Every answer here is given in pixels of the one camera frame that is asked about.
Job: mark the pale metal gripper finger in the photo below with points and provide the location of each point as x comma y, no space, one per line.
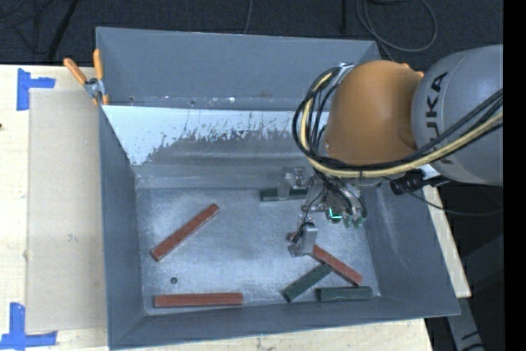
305,240
292,183

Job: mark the dark green flat block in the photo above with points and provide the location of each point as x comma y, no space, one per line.
306,282
344,294
269,194

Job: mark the red-brown flat block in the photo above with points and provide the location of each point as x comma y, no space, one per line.
339,266
198,299
185,232

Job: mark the grey metal bin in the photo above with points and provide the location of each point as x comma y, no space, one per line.
246,234

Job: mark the pale wood flat board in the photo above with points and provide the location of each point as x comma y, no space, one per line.
61,218

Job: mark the black cylinder on white bracket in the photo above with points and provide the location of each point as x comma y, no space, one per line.
407,183

